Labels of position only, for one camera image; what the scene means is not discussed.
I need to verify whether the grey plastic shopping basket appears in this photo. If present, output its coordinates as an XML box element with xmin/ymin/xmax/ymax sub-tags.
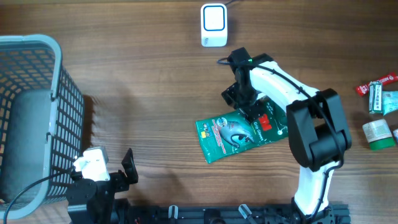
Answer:
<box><xmin>1</xmin><ymin>34</ymin><xmax>85</xmax><ymax>220</ymax></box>

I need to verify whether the clear wet wipes packet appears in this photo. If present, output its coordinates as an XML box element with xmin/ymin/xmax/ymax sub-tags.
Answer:
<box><xmin>382</xmin><ymin>91</ymin><xmax>398</xmax><ymax>115</ymax></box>

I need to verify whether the small green white box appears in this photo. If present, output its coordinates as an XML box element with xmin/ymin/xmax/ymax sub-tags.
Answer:
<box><xmin>369</xmin><ymin>81</ymin><xmax>382</xmax><ymax>114</ymax></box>

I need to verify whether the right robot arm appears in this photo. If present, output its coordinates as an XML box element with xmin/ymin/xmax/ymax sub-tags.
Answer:
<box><xmin>217</xmin><ymin>47</ymin><xmax>352</xmax><ymax>223</ymax></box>

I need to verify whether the white barcode scanner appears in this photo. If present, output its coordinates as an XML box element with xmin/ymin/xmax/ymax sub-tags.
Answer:
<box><xmin>200</xmin><ymin>3</ymin><xmax>228</xmax><ymax>47</ymax></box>

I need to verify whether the green lid jar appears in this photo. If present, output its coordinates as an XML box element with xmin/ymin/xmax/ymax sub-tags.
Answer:
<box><xmin>363</xmin><ymin>119</ymin><xmax>396</xmax><ymax>151</ymax></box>

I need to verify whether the green 3M gloves packet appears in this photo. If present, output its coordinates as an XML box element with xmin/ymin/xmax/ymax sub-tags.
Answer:
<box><xmin>195</xmin><ymin>99</ymin><xmax>288</xmax><ymax>164</ymax></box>

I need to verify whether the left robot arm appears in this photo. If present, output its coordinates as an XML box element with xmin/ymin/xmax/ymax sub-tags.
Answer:
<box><xmin>66</xmin><ymin>146</ymin><xmax>139</xmax><ymax>223</ymax></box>

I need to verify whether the red coffee stick sachet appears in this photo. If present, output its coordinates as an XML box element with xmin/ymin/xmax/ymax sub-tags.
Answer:
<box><xmin>355</xmin><ymin>72</ymin><xmax>398</xmax><ymax>96</ymax></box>

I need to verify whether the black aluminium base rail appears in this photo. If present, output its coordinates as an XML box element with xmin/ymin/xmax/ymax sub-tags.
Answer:
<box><xmin>124</xmin><ymin>203</ymin><xmax>351</xmax><ymax>224</ymax></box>

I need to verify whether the black left camera cable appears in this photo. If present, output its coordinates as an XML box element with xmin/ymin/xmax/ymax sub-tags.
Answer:
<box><xmin>2</xmin><ymin>166</ymin><xmax>77</xmax><ymax>224</ymax></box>

